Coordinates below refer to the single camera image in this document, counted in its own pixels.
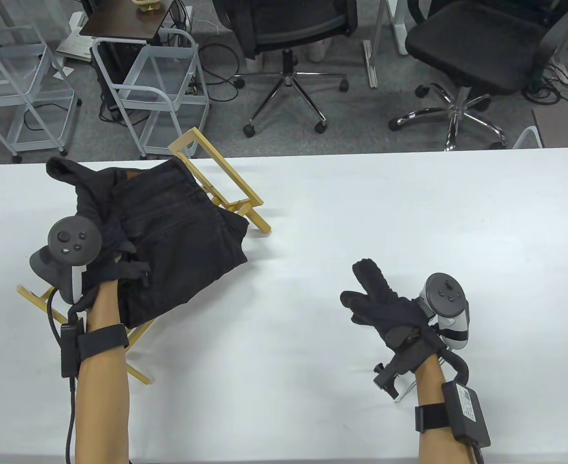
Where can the white cylinder bin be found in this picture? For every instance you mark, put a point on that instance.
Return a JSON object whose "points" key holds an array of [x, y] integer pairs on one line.
{"points": [[317, 50]]}

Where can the person's left hand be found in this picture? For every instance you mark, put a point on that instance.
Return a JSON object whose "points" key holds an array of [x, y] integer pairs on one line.
{"points": [[107, 270]]}

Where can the person's right hand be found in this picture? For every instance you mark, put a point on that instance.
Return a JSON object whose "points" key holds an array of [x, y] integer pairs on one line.
{"points": [[390, 314]]}

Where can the black mesh office chair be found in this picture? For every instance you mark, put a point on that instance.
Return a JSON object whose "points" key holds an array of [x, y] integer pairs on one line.
{"points": [[288, 19]]}

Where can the person's left forearm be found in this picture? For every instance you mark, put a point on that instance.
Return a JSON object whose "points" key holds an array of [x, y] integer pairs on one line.
{"points": [[102, 411]]}

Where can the white flat box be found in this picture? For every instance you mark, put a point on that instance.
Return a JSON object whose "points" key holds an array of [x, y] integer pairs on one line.
{"points": [[73, 47]]}

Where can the black computer tower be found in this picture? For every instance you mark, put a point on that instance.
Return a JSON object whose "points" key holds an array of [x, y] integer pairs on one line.
{"points": [[118, 60]]}

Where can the white paper sheet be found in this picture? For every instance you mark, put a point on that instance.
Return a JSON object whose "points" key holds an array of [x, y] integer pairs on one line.
{"points": [[62, 71]]}

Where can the wooden book rack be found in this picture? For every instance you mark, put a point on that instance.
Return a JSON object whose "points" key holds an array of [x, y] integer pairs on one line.
{"points": [[259, 223]]}

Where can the black padded office chair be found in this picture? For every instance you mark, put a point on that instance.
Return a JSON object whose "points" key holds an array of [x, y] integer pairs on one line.
{"points": [[472, 48]]}

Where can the black wrist sensor box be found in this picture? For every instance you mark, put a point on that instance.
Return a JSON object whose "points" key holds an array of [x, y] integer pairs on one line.
{"points": [[100, 340], [467, 411]]}

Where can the light wooden holder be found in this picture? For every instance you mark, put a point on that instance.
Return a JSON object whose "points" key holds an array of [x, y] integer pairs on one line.
{"points": [[149, 4]]}

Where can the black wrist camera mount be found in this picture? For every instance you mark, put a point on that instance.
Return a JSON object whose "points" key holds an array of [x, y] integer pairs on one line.
{"points": [[400, 367]]}

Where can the black trousers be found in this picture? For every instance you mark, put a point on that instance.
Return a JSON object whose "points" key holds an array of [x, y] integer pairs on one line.
{"points": [[177, 232]]}

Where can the silver metal rail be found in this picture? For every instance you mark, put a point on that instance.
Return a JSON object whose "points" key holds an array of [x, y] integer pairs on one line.
{"points": [[371, 63]]}

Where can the grey metal trolley cart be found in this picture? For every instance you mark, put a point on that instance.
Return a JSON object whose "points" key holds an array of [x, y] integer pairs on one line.
{"points": [[27, 130], [167, 63]]}

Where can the brown board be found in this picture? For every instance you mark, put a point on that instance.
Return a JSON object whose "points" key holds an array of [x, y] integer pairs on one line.
{"points": [[564, 128]]}

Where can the white desk leg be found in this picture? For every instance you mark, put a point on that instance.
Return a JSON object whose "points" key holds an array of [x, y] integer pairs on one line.
{"points": [[399, 29]]}

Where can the dark brown desk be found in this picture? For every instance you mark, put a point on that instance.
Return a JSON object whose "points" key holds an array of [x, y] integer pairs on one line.
{"points": [[119, 21]]}

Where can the grey handheld controller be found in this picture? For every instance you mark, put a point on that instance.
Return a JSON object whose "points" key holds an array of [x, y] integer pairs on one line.
{"points": [[73, 239], [445, 292]]}

